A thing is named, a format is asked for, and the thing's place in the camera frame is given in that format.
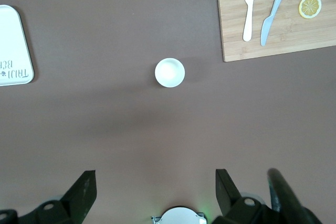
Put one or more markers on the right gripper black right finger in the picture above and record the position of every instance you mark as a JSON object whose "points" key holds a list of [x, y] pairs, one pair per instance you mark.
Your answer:
{"points": [[233, 205]]}

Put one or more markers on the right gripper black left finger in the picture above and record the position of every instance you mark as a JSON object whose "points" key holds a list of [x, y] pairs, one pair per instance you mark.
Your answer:
{"points": [[73, 203]]}

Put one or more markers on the white plastic cup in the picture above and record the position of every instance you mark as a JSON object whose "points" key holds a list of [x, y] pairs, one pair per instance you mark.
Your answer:
{"points": [[169, 72]]}

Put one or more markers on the cream tray with bear print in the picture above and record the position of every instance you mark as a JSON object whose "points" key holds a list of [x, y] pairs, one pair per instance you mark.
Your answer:
{"points": [[13, 45]]}

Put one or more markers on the bamboo cutting board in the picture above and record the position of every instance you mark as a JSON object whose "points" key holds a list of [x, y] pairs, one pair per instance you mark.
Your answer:
{"points": [[231, 24]]}

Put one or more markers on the grey plastic knife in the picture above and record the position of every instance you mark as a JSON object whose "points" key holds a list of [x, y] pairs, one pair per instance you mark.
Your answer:
{"points": [[274, 11]]}

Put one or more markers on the white plastic knife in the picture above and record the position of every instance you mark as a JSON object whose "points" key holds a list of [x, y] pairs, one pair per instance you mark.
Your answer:
{"points": [[249, 6]]}

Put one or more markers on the yellow lemon slice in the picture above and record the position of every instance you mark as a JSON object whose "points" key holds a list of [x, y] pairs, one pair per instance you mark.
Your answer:
{"points": [[310, 6]]}

